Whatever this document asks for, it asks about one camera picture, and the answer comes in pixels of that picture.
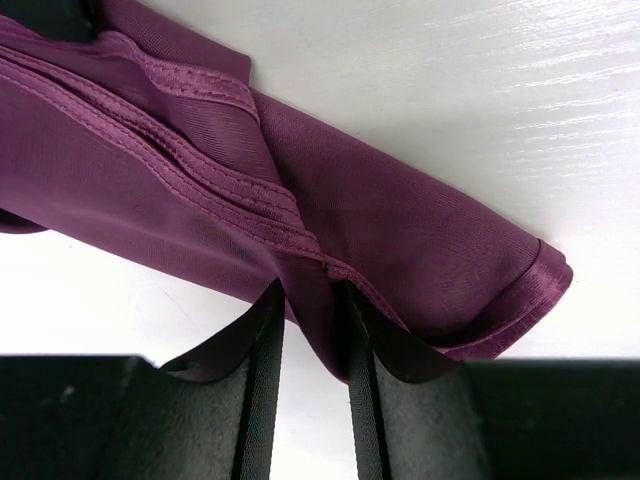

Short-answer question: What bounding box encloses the purple satin napkin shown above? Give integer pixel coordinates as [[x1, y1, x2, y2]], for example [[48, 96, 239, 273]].
[[1, 1, 573, 378]]

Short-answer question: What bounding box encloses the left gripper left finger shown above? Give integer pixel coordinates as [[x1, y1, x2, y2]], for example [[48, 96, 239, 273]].
[[1, 287, 285, 479]]

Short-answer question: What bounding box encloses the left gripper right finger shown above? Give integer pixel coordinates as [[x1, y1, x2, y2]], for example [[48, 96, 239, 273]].
[[337, 282, 639, 479]]

